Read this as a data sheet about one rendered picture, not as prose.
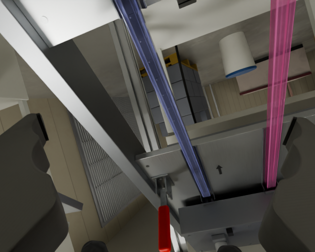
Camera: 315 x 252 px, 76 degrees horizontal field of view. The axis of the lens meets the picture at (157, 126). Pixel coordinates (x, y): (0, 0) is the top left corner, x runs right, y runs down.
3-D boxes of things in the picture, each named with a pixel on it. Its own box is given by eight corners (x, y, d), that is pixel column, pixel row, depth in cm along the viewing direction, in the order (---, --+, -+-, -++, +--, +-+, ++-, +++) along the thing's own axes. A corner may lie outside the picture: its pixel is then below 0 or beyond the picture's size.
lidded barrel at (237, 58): (219, 47, 344) (228, 79, 345) (212, 41, 304) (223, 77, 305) (248, 34, 321) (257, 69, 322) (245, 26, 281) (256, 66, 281)
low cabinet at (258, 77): (237, 75, 812) (243, 95, 813) (232, 68, 604) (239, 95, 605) (288, 57, 733) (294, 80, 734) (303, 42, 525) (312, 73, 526)
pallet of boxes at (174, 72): (196, 64, 419) (212, 121, 420) (161, 78, 455) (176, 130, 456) (176, 52, 305) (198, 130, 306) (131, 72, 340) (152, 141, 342)
